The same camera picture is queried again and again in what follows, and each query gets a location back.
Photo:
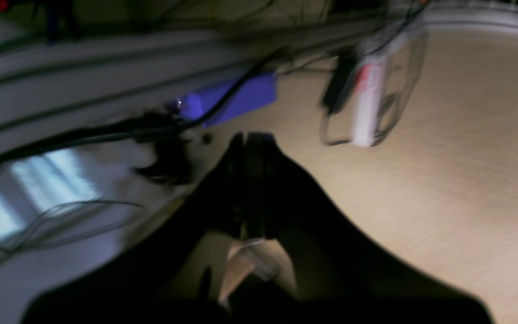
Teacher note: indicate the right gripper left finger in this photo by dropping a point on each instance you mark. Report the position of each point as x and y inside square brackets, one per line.
[126, 290]

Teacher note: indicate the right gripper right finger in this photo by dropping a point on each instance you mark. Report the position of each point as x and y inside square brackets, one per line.
[341, 275]

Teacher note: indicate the white red bottle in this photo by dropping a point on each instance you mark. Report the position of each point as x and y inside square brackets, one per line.
[369, 91]

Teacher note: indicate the blue box on floor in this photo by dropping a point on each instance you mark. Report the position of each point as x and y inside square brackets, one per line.
[258, 92]

